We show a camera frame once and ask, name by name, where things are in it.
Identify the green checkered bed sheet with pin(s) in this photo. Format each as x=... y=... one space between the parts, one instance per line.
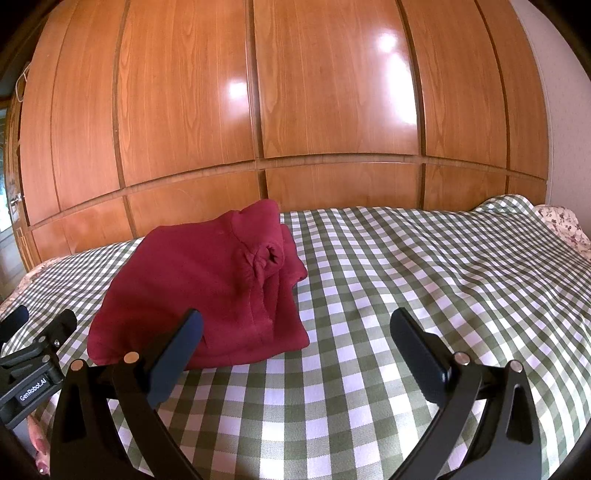
x=415 y=277

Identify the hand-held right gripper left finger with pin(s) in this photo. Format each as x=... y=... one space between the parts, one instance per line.
x=178 y=360

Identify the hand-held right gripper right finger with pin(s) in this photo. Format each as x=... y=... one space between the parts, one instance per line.
x=422 y=360

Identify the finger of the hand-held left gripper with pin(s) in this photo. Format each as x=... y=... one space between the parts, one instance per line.
x=62 y=323
x=16 y=318

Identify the glass window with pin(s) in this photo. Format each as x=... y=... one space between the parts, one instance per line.
x=3 y=184

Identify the carved wooden door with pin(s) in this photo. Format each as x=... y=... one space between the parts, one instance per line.
x=21 y=240

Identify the person's left hand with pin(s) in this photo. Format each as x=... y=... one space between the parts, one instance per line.
x=39 y=443

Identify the wooden wardrobe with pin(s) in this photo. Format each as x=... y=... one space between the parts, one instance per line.
x=323 y=69

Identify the dark red garment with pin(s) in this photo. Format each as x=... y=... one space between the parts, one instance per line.
x=194 y=277

